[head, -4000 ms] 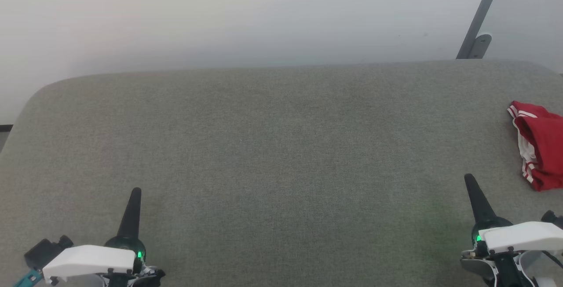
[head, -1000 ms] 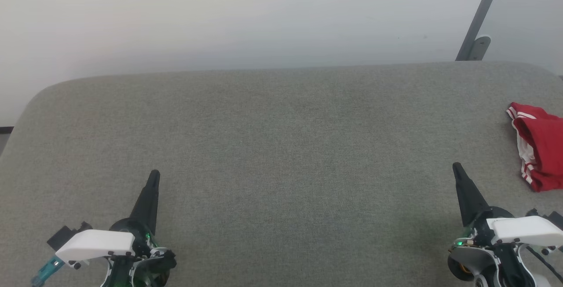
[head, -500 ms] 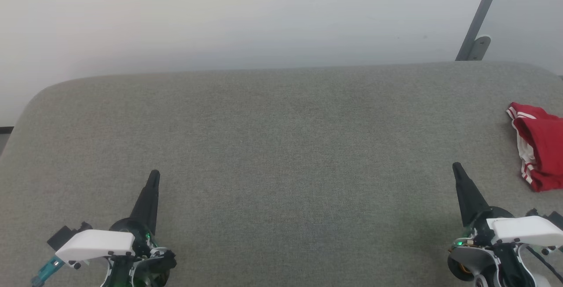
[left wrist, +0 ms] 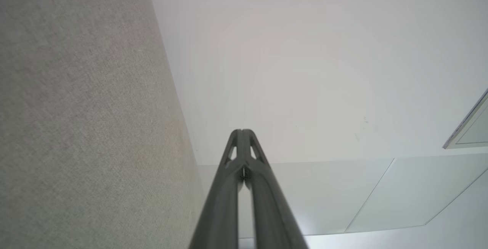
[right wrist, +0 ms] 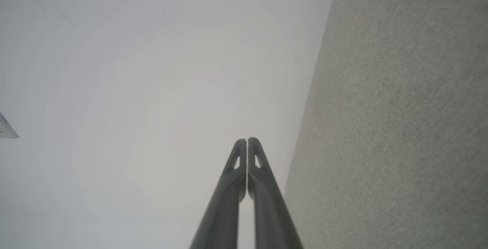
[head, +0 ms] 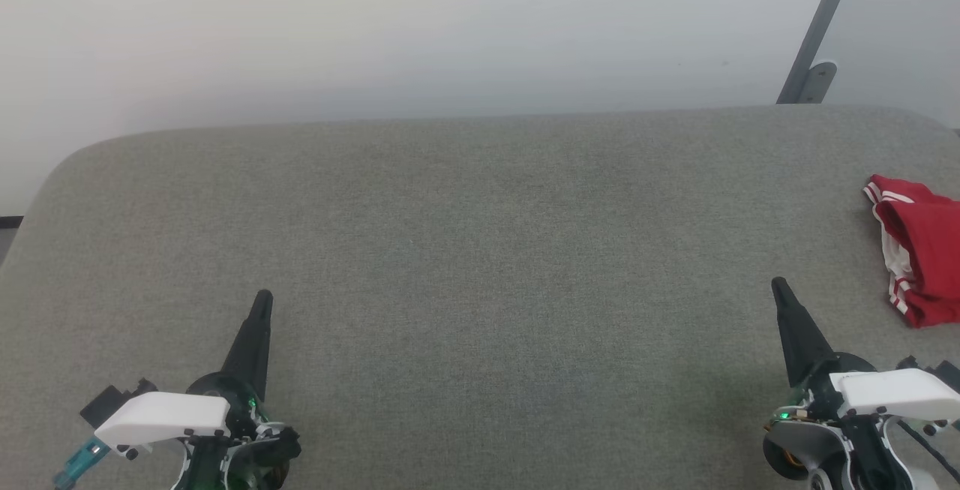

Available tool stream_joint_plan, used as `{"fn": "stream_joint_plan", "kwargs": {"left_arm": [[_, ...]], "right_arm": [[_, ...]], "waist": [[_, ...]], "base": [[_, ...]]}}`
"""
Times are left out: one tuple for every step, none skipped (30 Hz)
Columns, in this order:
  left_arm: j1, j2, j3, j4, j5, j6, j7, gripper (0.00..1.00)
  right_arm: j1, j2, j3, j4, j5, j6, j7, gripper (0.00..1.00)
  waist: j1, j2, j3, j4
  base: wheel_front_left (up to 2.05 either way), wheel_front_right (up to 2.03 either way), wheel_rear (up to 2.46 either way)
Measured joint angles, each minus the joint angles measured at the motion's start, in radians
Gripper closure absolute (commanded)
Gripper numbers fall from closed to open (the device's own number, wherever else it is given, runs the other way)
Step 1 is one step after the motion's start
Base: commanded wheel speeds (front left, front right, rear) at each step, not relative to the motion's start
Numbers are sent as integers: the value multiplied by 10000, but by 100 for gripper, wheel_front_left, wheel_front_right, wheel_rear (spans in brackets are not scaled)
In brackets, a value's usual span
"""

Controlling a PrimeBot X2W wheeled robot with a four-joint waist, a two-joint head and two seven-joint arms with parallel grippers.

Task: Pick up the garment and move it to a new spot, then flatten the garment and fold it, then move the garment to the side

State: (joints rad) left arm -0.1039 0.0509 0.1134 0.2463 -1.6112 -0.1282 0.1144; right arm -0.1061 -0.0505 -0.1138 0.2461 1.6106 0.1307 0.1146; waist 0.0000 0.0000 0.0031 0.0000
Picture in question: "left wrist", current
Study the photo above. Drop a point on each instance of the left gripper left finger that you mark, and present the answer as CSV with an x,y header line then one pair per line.
x,y
223,203

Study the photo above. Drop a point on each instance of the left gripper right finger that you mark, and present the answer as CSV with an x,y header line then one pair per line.
x,y
270,211

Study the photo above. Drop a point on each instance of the grey fabric sofa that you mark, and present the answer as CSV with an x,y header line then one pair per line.
x,y
76,108

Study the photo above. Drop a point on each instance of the grey framed wall panel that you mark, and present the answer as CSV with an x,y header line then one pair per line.
x,y
474,132

